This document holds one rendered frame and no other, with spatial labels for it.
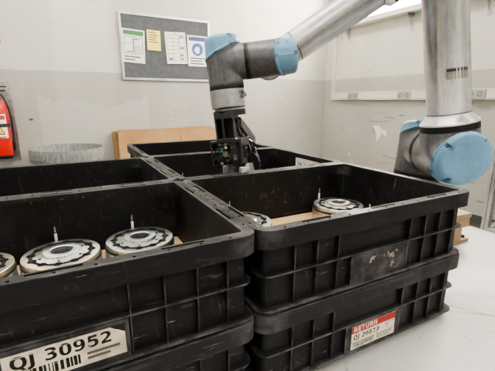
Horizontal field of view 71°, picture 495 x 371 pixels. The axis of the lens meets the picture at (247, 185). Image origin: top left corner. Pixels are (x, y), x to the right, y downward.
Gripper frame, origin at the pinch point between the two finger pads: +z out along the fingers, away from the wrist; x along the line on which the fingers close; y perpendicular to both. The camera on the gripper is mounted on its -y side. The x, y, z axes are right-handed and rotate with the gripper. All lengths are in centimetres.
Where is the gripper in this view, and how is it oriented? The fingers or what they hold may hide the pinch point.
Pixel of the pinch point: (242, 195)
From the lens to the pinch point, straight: 82.5
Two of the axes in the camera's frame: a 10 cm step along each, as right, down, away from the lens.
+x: 9.5, -0.4, -3.1
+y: -2.9, 2.3, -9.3
